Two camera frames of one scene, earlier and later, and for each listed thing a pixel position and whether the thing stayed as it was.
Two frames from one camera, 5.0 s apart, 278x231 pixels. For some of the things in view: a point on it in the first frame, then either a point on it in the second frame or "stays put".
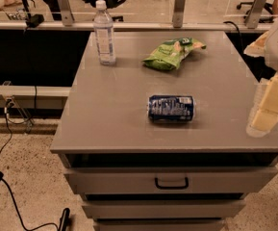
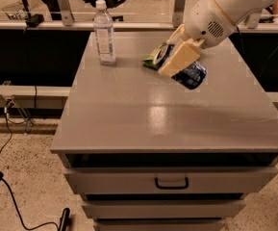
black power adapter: [33, 21] stays put
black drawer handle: [156, 182] stays put
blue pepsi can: [170, 109] → [192, 77]
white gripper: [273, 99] → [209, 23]
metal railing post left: [64, 6] stays put
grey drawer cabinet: [135, 173] stays put
